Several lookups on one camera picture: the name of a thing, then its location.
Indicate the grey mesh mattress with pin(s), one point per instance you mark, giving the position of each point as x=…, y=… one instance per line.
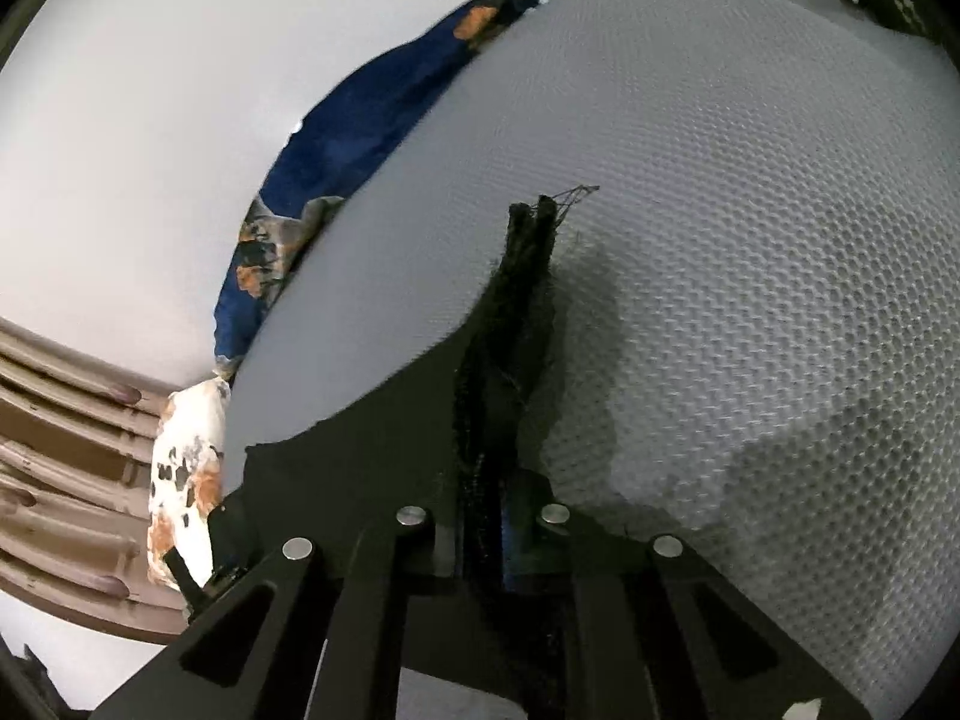
x=712, y=202

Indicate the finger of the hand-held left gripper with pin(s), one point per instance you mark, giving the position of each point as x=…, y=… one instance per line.
x=232, y=540

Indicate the black pants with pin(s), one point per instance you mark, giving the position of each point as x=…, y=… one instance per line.
x=495, y=330

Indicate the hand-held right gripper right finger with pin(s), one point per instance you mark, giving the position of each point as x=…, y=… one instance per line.
x=525, y=532

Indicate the white floral pillow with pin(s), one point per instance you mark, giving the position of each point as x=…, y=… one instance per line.
x=184, y=480

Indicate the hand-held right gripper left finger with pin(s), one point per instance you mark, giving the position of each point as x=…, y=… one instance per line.
x=442, y=547

